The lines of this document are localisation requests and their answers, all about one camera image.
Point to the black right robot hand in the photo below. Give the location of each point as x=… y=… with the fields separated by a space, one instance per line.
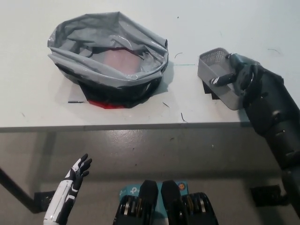
x=241 y=70

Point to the black diagonal table leg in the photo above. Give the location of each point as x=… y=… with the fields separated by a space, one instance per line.
x=16 y=188

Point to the grey rectangular perforated container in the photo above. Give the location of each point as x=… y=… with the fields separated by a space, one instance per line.
x=211 y=57

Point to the thin black tape strip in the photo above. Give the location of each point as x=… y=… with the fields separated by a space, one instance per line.
x=75 y=102

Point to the black tape patch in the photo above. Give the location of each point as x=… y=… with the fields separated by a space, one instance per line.
x=207 y=90

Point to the black robot feet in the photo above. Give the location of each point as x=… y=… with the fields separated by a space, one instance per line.
x=168 y=206

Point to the grey and black plastic bag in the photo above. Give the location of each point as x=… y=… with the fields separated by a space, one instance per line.
x=77 y=63

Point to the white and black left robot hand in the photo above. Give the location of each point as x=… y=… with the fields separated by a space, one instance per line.
x=68 y=192

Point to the black floor plate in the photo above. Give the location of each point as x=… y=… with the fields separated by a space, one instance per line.
x=39 y=199
x=264 y=194

